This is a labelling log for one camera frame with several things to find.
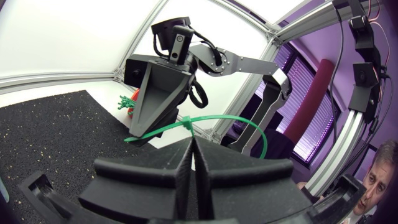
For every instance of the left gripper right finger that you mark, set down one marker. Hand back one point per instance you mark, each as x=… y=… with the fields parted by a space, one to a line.
x=245 y=193

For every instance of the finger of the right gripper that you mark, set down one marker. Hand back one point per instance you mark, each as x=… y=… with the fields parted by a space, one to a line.
x=157 y=99
x=166 y=126

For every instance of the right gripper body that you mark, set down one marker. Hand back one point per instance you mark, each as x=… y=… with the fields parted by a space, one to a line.
x=134 y=72

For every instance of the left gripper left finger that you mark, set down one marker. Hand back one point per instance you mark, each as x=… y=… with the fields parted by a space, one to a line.
x=146 y=193

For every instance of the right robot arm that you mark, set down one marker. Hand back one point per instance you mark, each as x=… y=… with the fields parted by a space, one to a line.
x=267 y=93

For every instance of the red plastic box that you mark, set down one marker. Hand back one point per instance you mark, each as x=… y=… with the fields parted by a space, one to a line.
x=134 y=98

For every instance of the black speckled mat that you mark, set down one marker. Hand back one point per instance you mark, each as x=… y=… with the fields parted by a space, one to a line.
x=53 y=140

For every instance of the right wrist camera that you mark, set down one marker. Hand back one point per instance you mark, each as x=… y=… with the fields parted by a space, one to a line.
x=174 y=37

